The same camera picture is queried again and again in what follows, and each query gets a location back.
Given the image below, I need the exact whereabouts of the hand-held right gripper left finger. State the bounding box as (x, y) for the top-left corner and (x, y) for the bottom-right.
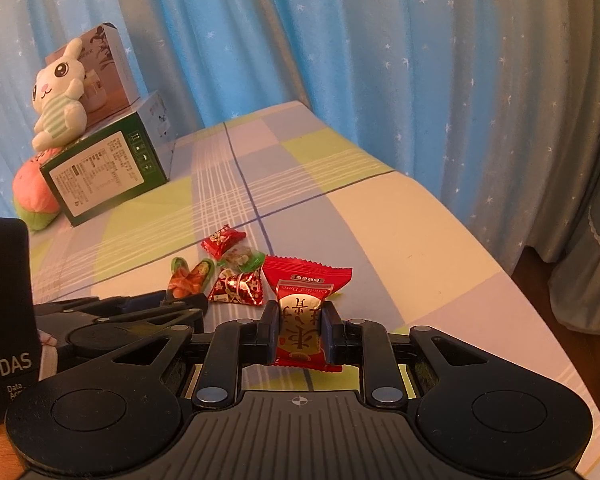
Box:
(95, 304), (282, 408)

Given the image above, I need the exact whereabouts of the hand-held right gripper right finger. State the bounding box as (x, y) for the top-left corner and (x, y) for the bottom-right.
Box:
(325, 305), (501, 408)

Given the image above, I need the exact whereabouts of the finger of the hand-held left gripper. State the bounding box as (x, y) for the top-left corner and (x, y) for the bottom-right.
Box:
(100, 291), (167, 317)
(130, 294), (209, 328)

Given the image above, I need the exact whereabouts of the green orange candy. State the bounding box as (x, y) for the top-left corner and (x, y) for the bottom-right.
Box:
(168, 256), (216, 302)

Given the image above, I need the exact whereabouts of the red date snack packet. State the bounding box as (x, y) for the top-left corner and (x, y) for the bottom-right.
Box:
(261, 255), (354, 374)

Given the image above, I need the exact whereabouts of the red patterned foil candy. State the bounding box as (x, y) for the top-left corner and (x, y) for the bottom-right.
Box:
(207, 266), (265, 307)

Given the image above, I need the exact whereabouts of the green clear wrapped candy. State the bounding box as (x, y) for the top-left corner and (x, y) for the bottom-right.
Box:
(218, 246), (267, 275)

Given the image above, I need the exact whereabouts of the small red candy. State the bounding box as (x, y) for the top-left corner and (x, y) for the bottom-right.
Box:
(201, 225), (247, 257)

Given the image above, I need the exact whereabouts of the pink green plush peach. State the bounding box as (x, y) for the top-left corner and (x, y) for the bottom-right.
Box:
(12, 147), (61, 232)

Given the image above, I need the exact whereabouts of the checked tablecloth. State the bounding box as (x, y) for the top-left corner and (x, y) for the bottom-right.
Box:
(27, 100), (600, 480)

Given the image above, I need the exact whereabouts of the green cardboard box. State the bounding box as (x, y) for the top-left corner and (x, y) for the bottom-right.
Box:
(39, 111), (169, 227)

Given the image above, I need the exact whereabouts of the white plush rabbit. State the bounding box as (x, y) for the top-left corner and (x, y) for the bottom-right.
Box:
(31, 37), (88, 151)

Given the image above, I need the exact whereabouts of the beige printed box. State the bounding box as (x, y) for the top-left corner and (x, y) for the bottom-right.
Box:
(45, 22), (142, 128)

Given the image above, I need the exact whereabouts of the grey curtain with lace trim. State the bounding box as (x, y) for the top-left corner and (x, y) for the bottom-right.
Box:
(522, 0), (600, 335)

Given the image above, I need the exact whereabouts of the blue star curtain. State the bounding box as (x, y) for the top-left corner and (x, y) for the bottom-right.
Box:
(0, 0), (600, 261)

